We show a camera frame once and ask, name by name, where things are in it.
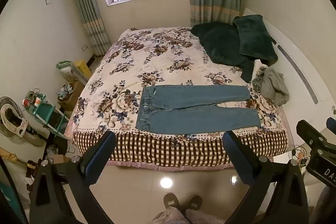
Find standing fan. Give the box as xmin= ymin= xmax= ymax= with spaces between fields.
xmin=0 ymin=96 xmax=44 ymax=147

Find clear plastic storage bin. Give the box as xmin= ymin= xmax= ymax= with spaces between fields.
xmin=56 ymin=61 xmax=90 ymax=83

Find yellow box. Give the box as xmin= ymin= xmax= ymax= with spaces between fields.
xmin=73 ymin=59 xmax=92 ymax=79

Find blue denim pants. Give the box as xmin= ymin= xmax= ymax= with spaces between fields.
xmin=135 ymin=84 xmax=261 ymax=134

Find dark green blanket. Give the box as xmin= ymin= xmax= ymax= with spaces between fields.
xmin=191 ymin=21 xmax=255 ymax=83

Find small dark green pillow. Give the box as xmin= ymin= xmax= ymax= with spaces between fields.
xmin=233 ymin=15 xmax=279 ymax=67

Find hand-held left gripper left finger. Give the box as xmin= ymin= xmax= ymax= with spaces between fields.
xmin=29 ymin=131 xmax=116 ymax=224

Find dark slipper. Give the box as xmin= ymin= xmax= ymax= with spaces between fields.
xmin=163 ymin=193 xmax=180 ymax=212
xmin=185 ymin=195 xmax=203 ymax=214

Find teal metal shelf rack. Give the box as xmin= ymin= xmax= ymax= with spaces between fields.
xmin=25 ymin=94 xmax=70 ymax=139

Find grey crumpled garment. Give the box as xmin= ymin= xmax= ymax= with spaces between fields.
xmin=253 ymin=67 xmax=290 ymax=107

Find brown cardboard box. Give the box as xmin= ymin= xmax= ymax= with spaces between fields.
xmin=58 ymin=81 xmax=85 ymax=111

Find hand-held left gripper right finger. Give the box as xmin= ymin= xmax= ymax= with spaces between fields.
xmin=223 ymin=131 xmax=308 ymax=224

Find white bed headboard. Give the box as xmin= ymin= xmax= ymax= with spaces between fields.
xmin=243 ymin=7 xmax=336 ymax=135

